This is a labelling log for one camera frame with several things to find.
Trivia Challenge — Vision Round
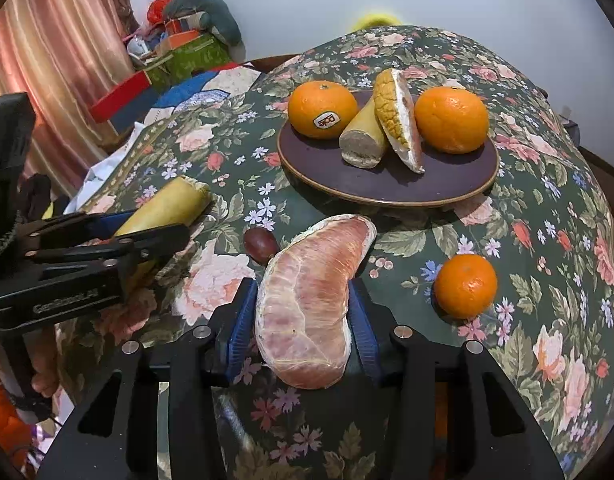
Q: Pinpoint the plain large orange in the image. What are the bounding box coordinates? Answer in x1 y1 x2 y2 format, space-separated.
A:
414 86 490 155

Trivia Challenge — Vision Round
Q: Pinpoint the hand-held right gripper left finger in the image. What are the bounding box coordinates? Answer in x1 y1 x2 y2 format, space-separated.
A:
47 277 259 480

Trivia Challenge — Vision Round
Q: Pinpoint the green storage box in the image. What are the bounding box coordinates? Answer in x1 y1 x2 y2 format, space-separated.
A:
132 35 233 91

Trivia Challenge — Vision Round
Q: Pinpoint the grey plush pillow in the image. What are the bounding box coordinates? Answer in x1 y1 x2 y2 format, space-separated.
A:
162 0 245 61

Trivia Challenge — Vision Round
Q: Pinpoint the small tangerine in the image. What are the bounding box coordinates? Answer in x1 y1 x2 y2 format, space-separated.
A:
433 254 498 320

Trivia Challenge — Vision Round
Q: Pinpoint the yellow-green banana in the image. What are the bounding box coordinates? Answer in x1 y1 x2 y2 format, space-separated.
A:
112 176 212 261
339 96 389 169

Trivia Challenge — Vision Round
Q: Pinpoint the striped pink curtain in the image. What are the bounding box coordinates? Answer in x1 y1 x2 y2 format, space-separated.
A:
0 0 138 201

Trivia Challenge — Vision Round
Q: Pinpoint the purple ceramic plate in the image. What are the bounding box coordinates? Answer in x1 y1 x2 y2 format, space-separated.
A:
277 89 500 208

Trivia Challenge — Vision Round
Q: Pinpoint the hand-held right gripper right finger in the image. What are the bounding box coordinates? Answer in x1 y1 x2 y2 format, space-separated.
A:
349 281 562 480

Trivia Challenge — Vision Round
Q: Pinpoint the peeled pomelo segment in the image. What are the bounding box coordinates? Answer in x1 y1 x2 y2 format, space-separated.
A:
255 215 377 391

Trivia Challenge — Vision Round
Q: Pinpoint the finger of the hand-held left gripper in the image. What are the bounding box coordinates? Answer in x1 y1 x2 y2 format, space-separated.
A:
22 211 138 248
24 224 191 275

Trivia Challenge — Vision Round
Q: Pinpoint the red plastic bag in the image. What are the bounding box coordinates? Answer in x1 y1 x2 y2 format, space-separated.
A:
147 0 174 26

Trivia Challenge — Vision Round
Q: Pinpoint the pomelo wedge with rind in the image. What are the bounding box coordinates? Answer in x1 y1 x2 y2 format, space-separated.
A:
373 68 426 175

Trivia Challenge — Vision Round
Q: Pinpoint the white crumpled cloth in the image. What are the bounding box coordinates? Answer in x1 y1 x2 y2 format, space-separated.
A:
84 130 148 201

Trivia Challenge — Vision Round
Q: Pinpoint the floral tablecloth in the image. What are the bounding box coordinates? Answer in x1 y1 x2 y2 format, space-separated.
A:
54 25 614 480

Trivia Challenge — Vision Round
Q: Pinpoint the orange cardboard box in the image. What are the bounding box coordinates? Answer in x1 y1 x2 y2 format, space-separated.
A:
159 30 200 51

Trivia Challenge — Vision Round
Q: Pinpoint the orange garment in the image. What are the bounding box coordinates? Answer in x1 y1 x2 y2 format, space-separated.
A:
0 350 35 463

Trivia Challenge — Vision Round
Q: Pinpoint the dark red grape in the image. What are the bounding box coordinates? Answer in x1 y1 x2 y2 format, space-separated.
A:
243 227 281 266

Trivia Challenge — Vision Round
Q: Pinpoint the person's left hand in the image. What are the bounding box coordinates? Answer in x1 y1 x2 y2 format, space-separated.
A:
30 342 59 398

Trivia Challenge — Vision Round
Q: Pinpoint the orange with sticker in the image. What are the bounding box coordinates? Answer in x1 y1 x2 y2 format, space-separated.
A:
287 80 360 140

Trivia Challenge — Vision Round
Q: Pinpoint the blue-grey flat box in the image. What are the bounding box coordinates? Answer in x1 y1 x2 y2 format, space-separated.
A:
110 85 158 133

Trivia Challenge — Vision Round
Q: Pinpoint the red flat box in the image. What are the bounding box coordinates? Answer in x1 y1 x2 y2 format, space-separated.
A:
90 71 153 123

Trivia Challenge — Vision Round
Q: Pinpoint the patchwork quilt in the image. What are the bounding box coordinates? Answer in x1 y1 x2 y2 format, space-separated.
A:
147 67 263 126

